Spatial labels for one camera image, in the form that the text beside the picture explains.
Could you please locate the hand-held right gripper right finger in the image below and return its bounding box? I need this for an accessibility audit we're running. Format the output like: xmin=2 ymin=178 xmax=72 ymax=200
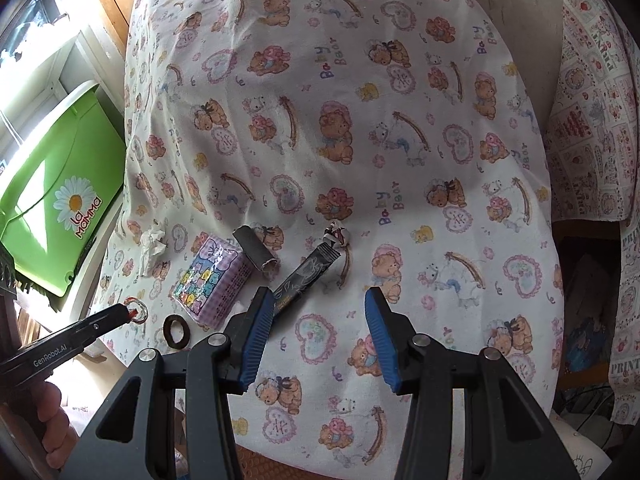
xmin=364 ymin=287 xmax=583 ymax=480

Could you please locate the white tissue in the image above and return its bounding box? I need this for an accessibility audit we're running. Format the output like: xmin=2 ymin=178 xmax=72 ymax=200
xmin=139 ymin=227 xmax=168 ymax=277

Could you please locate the person's left hand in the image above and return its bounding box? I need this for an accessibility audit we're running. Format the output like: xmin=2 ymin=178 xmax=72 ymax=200
xmin=36 ymin=379 xmax=77 ymax=467

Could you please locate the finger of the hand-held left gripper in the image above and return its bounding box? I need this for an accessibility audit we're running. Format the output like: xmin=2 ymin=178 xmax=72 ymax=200
xmin=74 ymin=305 xmax=132 ymax=345

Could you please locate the small foil wrapper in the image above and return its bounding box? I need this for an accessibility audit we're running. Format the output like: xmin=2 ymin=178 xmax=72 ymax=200
xmin=326 ymin=220 xmax=354 ymax=250

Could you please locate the brown hair tie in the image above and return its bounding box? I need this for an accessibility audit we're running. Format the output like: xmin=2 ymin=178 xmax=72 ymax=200
xmin=163 ymin=314 xmax=191 ymax=348

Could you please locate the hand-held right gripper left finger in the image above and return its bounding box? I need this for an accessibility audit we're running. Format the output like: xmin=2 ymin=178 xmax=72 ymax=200
xmin=70 ymin=286 xmax=276 ymax=480

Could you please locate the black cable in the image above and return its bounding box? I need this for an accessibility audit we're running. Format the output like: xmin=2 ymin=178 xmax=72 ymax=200
xmin=555 ymin=380 xmax=621 ymax=441

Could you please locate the bear printed white cloth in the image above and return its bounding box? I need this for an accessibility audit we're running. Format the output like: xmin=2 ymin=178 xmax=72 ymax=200
xmin=97 ymin=0 xmax=566 ymax=466

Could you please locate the grey cardboard tube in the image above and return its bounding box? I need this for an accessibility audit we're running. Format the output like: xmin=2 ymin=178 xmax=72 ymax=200
xmin=232 ymin=225 xmax=279 ymax=281

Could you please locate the black snack wrapper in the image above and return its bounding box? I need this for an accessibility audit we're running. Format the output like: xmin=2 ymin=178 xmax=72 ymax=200
xmin=271 ymin=241 xmax=345 ymax=317

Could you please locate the white window frame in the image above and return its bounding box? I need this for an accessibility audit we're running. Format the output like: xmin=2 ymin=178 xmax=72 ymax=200
xmin=0 ymin=0 xmax=126 ymax=126

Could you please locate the patchwork printed cloth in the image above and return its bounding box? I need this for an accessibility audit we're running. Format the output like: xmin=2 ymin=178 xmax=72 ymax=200
xmin=542 ymin=0 xmax=640 ymax=426

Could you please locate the white object with drawings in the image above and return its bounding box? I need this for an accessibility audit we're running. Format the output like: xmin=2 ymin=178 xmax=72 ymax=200
xmin=560 ymin=420 xmax=616 ymax=480

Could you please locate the purple checked tissue packet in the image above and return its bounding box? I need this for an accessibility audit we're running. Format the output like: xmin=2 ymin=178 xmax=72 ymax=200
xmin=170 ymin=232 xmax=251 ymax=331

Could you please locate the green plastic box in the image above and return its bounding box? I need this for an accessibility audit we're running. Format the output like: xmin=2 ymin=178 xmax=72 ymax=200
xmin=0 ymin=80 xmax=128 ymax=301

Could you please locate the dark bag with blue figure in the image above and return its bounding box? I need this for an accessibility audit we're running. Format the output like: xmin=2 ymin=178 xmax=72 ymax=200
xmin=565 ymin=255 xmax=621 ymax=376

